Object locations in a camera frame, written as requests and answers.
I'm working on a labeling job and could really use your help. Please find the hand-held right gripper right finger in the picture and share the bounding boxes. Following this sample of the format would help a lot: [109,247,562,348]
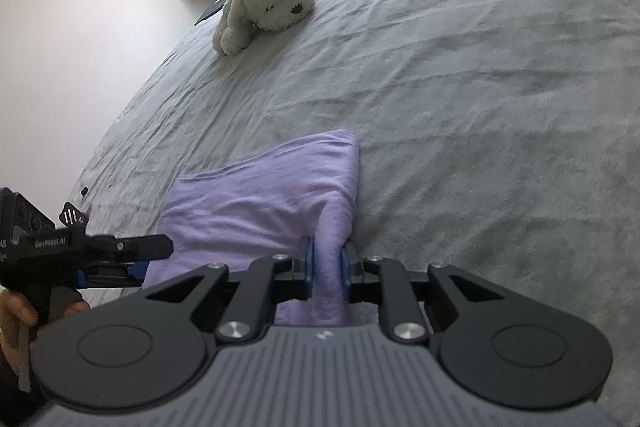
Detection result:
[340,244,506,348]

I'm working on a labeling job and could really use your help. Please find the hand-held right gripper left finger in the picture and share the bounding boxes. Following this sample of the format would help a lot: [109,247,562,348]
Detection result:
[142,237,317,343]

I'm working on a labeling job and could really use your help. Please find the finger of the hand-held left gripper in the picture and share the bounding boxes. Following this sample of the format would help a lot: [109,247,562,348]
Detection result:
[85,234,175,264]
[75,263,151,292]

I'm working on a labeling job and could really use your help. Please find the purple pants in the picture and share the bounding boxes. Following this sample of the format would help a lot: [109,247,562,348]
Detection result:
[145,129,361,328]

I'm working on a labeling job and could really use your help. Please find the person's left hand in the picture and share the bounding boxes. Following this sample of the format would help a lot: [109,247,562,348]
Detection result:
[0,292,91,375]

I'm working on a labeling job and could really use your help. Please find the dark tablet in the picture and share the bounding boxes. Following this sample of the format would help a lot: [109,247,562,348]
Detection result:
[194,0,225,26]

